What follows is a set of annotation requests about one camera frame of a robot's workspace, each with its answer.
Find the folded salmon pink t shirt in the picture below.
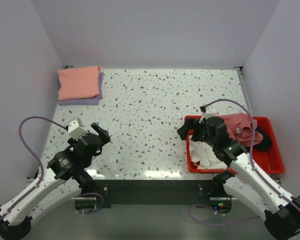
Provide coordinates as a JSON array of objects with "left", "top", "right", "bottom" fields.
[{"left": 58, "top": 66, "right": 101, "bottom": 101}]

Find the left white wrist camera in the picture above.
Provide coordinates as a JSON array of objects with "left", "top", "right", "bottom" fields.
[{"left": 67, "top": 117, "right": 88, "bottom": 140}]

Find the folded lavender t shirt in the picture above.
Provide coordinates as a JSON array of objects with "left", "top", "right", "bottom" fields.
[{"left": 57, "top": 72, "right": 104, "bottom": 106}]

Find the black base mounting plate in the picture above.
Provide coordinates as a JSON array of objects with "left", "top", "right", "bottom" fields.
[{"left": 74, "top": 178, "right": 233, "bottom": 213}]

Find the pink t shirt in bin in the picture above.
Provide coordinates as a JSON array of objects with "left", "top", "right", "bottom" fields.
[{"left": 219, "top": 113, "right": 258, "bottom": 147}]

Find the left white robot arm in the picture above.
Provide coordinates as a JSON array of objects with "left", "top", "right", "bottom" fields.
[{"left": 0, "top": 120, "right": 111, "bottom": 240}]

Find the red plastic bin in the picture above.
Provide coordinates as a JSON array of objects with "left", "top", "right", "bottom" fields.
[{"left": 185, "top": 116, "right": 285, "bottom": 175}]

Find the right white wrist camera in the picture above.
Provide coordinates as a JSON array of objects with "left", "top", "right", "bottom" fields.
[{"left": 199, "top": 105, "right": 218, "bottom": 123}]

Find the black t shirt in bin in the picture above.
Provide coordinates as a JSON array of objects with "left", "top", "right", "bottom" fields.
[{"left": 253, "top": 126, "right": 273, "bottom": 152}]

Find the white red print t shirt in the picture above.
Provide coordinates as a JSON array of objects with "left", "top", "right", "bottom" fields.
[{"left": 189, "top": 141, "right": 227, "bottom": 170}]

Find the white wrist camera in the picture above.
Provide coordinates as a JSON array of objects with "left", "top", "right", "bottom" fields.
[
  {"left": 67, "top": 117, "right": 88, "bottom": 140},
  {"left": 199, "top": 105, "right": 218, "bottom": 123}
]

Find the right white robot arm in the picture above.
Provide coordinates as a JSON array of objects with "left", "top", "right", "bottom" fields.
[{"left": 177, "top": 116, "right": 300, "bottom": 240}]

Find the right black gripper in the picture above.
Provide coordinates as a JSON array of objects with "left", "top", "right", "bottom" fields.
[{"left": 176, "top": 117, "right": 217, "bottom": 148}]

